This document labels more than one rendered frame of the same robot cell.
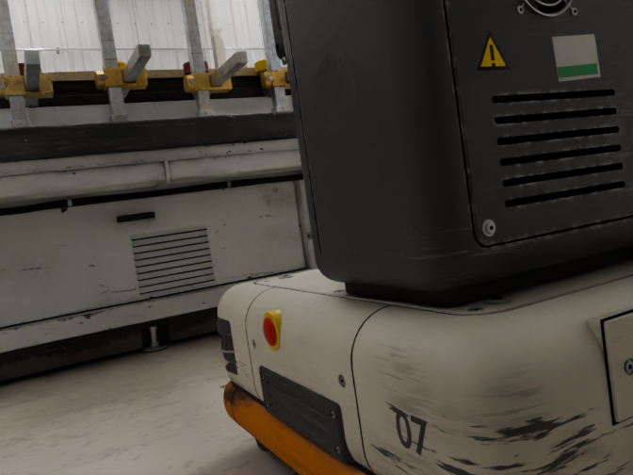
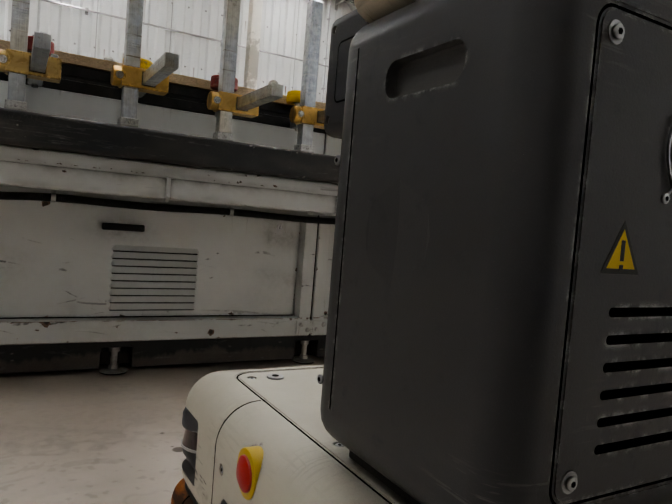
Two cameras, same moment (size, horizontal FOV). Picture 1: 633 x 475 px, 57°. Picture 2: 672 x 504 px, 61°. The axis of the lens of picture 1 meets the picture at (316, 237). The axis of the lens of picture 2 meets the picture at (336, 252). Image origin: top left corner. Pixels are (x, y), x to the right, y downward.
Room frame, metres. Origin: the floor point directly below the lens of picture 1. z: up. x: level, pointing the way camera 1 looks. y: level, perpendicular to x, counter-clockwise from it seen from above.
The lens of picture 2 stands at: (0.15, 0.03, 0.50)
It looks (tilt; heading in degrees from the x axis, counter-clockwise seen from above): 3 degrees down; 357
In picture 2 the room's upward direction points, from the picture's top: 5 degrees clockwise
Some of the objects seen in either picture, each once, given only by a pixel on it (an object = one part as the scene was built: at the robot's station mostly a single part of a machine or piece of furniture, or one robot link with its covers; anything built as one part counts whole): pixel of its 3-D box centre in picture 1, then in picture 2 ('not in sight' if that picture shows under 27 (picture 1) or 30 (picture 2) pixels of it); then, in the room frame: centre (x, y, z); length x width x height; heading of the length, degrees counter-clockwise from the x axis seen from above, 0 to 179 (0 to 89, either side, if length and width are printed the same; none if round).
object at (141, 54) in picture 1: (130, 74); (151, 78); (1.63, 0.45, 0.82); 0.43 x 0.03 x 0.04; 26
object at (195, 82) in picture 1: (207, 83); (233, 104); (1.77, 0.26, 0.81); 0.14 x 0.06 x 0.05; 116
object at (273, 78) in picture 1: (282, 79); (313, 117); (1.89, 0.04, 0.81); 0.14 x 0.06 x 0.05; 116
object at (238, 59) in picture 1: (218, 79); (245, 103); (1.74, 0.22, 0.80); 0.43 x 0.03 x 0.04; 26
